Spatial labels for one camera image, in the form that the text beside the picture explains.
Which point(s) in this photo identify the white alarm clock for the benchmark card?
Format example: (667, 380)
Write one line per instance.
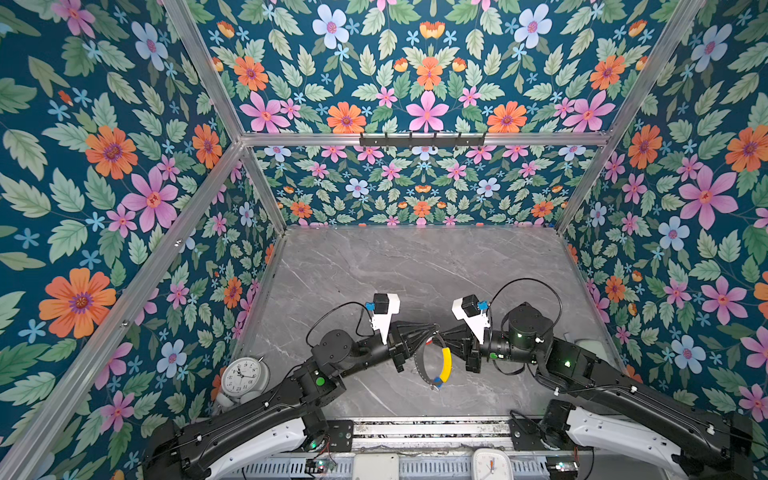
(243, 380)

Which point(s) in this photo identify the left small circuit board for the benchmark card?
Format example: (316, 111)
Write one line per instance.
(314, 467)

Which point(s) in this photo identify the black hook rail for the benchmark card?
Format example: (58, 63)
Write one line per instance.
(409, 140)

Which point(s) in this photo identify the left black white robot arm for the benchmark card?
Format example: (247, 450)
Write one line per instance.
(285, 418)

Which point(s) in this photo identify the grey yellow keyring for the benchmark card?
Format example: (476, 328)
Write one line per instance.
(446, 367)

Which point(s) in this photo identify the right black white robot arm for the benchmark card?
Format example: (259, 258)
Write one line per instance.
(599, 406)

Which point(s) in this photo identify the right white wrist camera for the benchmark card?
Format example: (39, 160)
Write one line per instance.
(474, 315)

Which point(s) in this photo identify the small circuit board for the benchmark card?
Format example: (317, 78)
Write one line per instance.
(314, 467)
(562, 469)

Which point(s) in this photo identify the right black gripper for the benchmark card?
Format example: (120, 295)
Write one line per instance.
(463, 343)

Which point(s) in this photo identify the pale green sponge block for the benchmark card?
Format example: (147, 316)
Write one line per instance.
(593, 346)

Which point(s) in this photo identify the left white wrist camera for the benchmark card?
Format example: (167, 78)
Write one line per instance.
(381, 309)

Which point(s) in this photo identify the white square device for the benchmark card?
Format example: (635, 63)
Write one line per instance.
(376, 466)

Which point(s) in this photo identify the right small circuit board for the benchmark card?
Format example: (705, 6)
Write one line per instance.
(562, 469)

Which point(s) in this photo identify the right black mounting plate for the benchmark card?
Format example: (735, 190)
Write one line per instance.
(525, 435)

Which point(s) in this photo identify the black mounting plate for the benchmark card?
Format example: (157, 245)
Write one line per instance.
(336, 436)
(525, 435)

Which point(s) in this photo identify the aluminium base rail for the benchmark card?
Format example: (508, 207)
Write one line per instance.
(432, 435)

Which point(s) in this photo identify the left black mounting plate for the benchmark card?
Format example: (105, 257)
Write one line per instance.
(336, 436)

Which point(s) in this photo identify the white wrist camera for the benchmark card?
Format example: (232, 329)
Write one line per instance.
(474, 315)
(381, 309)

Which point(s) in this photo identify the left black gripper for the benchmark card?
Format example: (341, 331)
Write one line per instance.
(401, 343)

